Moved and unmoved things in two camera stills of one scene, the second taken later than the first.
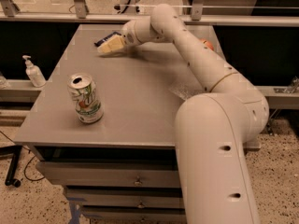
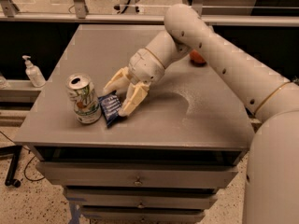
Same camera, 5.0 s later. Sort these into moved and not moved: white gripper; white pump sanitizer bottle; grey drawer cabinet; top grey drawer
Moved: white gripper
Not moved: grey drawer cabinet; white pump sanitizer bottle; top grey drawer
